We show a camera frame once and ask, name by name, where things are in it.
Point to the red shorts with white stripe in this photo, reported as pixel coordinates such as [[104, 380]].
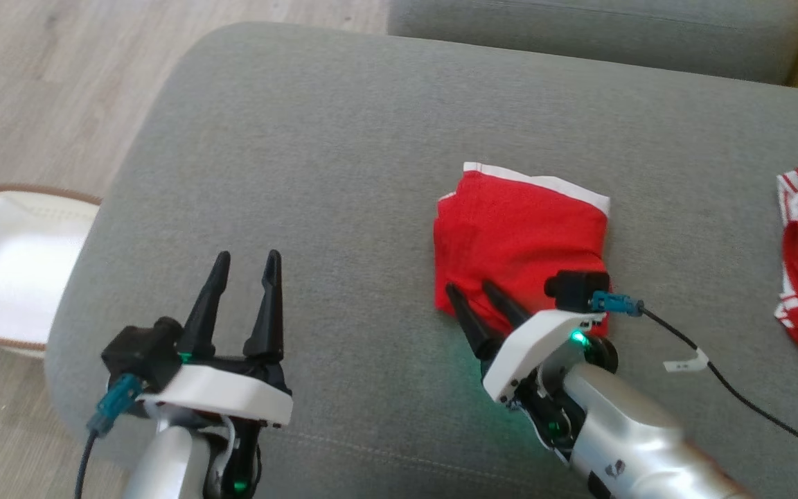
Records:
[[517, 235]]

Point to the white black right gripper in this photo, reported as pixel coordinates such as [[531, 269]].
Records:
[[517, 360]]

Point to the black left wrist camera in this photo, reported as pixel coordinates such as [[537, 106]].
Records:
[[139, 350]]

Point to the grey sofa ottoman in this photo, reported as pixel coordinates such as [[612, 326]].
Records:
[[343, 173]]

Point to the white laundry basket brown rim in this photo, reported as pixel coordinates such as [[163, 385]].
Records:
[[18, 270]]

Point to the grey sofa seat cushion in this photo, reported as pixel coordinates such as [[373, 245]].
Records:
[[579, 31]]

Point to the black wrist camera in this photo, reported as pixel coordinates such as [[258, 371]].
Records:
[[575, 290], [139, 350]]

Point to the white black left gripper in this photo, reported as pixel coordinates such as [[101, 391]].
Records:
[[226, 391]]

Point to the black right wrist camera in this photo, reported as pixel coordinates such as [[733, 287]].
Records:
[[575, 290]]

